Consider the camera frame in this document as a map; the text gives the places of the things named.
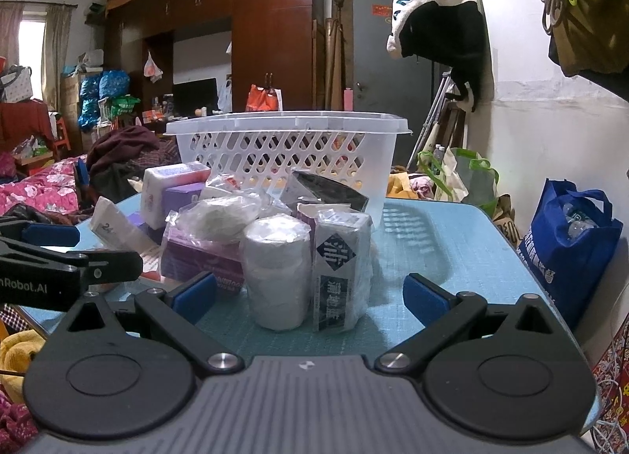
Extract brown hanging bag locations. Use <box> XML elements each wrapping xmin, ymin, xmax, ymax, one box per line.
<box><xmin>543</xmin><ymin>0</ymin><xmax>629</xmax><ymax>79</ymax></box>

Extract black grey packet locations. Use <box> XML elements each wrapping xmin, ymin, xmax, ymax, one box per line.
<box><xmin>284</xmin><ymin>168</ymin><xmax>370</xmax><ymax>215</ymax></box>

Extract dark maroon clothes pile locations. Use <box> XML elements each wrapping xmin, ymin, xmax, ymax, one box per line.
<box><xmin>87</xmin><ymin>125</ymin><xmax>182</xmax><ymax>205</ymax></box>

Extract red printed cloth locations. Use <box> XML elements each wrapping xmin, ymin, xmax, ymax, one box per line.
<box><xmin>591</xmin><ymin>330</ymin><xmax>629</xmax><ymax>454</ymax></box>

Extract brown wooden wardrobe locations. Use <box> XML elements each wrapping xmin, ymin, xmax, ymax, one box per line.
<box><xmin>105</xmin><ymin>0</ymin><xmax>326</xmax><ymax>116</ymax></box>

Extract white paper packet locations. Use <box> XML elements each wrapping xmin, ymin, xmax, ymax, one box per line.
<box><xmin>90</xmin><ymin>196</ymin><xmax>154</xmax><ymax>259</ymax></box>

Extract white roll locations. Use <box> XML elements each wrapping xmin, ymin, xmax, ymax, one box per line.
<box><xmin>240</xmin><ymin>215</ymin><xmax>314</xmax><ymax>330</ymax></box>

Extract metal crutches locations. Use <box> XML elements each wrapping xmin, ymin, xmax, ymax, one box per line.
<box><xmin>407</xmin><ymin>69</ymin><xmax>454</xmax><ymax>170</ymax></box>

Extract grey door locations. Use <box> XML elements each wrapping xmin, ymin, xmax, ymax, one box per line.
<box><xmin>343</xmin><ymin>0</ymin><xmax>447</xmax><ymax>170</ymax></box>

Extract white black hanging jacket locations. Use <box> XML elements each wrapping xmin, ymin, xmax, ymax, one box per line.
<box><xmin>386</xmin><ymin>0</ymin><xmax>495</xmax><ymax>113</ymax></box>

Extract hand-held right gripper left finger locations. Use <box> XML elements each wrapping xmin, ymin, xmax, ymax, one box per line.
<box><xmin>46</xmin><ymin>271</ymin><xmax>245</xmax><ymax>378</ymax></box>

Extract bright curtained window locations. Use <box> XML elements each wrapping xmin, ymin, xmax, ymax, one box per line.
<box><xmin>18</xmin><ymin>16</ymin><xmax>48</xmax><ymax>102</ymax></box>

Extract yellow fluffy cloth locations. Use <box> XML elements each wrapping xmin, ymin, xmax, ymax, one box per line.
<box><xmin>0</xmin><ymin>330</ymin><xmax>48</xmax><ymax>404</ymax></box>

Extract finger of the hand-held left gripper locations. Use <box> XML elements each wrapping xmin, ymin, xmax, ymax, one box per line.
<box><xmin>64</xmin><ymin>251</ymin><xmax>144</xmax><ymax>294</ymax></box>
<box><xmin>0</xmin><ymin>219</ymin><xmax>81</xmax><ymax>263</ymax></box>

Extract black white label pack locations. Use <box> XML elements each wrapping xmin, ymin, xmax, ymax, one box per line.
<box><xmin>297</xmin><ymin>203</ymin><xmax>374</xmax><ymax>335</ymax></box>

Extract green white shopping bag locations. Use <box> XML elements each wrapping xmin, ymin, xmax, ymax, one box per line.
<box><xmin>417</xmin><ymin>148</ymin><xmax>500</xmax><ymax>215</ymax></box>

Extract white plastic basket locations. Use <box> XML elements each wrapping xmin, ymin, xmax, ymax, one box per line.
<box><xmin>164</xmin><ymin>111</ymin><xmax>417</xmax><ymax>227</ymax></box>

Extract small purple box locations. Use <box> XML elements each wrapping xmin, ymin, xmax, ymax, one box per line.
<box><xmin>164</xmin><ymin>182</ymin><xmax>208</xmax><ymax>213</ymax></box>

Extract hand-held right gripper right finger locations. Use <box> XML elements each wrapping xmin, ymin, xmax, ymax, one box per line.
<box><xmin>374</xmin><ymin>273</ymin><xmax>583</xmax><ymax>378</ymax></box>

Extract wooden planks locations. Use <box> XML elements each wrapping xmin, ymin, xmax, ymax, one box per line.
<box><xmin>323</xmin><ymin>16</ymin><xmax>346</xmax><ymax>111</ymax></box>

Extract white pink tissue pack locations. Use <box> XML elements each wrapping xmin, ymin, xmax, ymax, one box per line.
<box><xmin>142</xmin><ymin>162</ymin><xmax>212</xmax><ymax>230</ymax></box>

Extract beige curtain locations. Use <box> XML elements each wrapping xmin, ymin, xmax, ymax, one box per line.
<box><xmin>41</xmin><ymin>4</ymin><xmax>75</xmax><ymax>102</ymax></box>

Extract clear bag of white items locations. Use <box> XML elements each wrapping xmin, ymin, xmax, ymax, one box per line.
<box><xmin>167</xmin><ymin>188</ymin><xmax>273</xmax><ymax>244</ymax></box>

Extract blue tote bag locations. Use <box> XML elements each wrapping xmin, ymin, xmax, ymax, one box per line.
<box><xmin>522</xmin><ymin>179</ymin><xmax>624</xmax><ymax>333</ymax></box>

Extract red chair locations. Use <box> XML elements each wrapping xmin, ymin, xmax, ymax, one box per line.
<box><xmin>48</xmin><ymin>114</ymin><xmax>70</xmax><ymax>161</ymax></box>

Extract black television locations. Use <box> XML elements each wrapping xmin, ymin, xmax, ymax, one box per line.
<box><xmin>171</xmin><ymin>78</ymin><xmax>220</xmax><ymax>116</ymax></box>

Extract yellow printed blanket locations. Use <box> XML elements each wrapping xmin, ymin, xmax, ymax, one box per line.
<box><xmin>386</xmin><ymin>173</ymin><xmax>419</xmax><ymax>200</ymax></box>

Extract purple tissue pack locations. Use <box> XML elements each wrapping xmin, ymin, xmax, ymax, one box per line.
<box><xmin>160</xmin><ymin>225</ymin><xmax>246</xmax><ymax>293</ymax></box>

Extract clear bag with red item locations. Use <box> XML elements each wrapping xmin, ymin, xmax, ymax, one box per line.
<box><xmin>200</xmin><ymin>173</ymin><xmax>243</xmax><ymax>200</ymax></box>

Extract blue plastic sack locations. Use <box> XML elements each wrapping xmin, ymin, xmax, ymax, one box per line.
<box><xmin>78</xmin><ymin>75</ymin><xmax>102</xmax><ymax>131</ymax></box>
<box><xmin>98</xmin><ymin>70</ymin><xmax>131</xmax><ymax>102</ymax></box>

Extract pink floral blanket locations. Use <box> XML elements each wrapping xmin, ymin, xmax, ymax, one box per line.
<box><xmin>0</xmin><ymin>158</ymin><xmax>83</xmax><ymax>225</ymax></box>

